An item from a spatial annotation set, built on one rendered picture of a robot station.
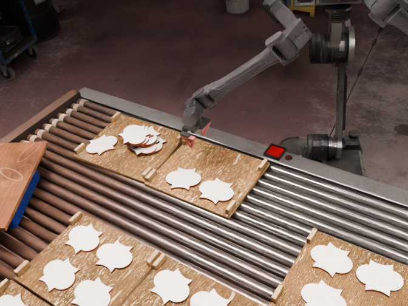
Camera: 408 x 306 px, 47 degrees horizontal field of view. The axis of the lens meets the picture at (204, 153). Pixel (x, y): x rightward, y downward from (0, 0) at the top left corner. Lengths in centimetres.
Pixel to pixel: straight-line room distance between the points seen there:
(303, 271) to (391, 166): 193
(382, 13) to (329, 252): 83
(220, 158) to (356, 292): 81
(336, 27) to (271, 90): 192
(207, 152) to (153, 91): 229
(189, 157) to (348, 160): 132
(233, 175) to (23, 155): 91
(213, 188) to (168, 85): 255
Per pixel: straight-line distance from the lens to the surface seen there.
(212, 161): 205
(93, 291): 170
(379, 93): 418
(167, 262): 171
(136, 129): 219
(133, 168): 209
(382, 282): 166
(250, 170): 199
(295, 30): 173
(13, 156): 220
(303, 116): 385
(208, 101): 187
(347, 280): 166
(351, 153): 316
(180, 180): 197
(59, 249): 187
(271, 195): 191
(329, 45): 235
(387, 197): 196
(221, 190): 189
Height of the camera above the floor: 229
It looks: 40 degrees down
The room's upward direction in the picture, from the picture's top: 8 degrees counter-clockwise
